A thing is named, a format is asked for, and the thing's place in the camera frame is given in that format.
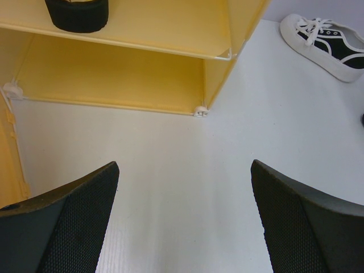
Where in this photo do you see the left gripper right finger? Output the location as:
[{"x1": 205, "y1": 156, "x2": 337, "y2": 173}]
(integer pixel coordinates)
[{"x1": 251, "y1": 160, "x2": 363, "y2": 272}]

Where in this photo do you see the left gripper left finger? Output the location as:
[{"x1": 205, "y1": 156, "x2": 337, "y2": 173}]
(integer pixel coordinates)
[{"x1": 1, "y1": 162, "x2": 119, "y2": 272}]

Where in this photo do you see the yellow cabinet door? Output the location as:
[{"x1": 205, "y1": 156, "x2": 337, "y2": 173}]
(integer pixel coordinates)
[{"x1": 0, "y1": 96, "x2": 31, "y2": 208}]

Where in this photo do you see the gold loafer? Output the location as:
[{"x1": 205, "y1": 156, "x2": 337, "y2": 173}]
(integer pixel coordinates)
[{"x1": 45, "y1": 0, "x2": 109, "y2": 34}]

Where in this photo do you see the yellow plastic shoe cabinet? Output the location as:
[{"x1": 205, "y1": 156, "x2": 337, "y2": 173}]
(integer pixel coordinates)
[{"x1": 1, "y1": 1, "x2": 269, "y2": 117}]

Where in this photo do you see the black white sneaker far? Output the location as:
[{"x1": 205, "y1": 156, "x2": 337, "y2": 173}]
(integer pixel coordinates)
[{"x1": 280, "y1": 14, "x2": 363, "y2": 82}]

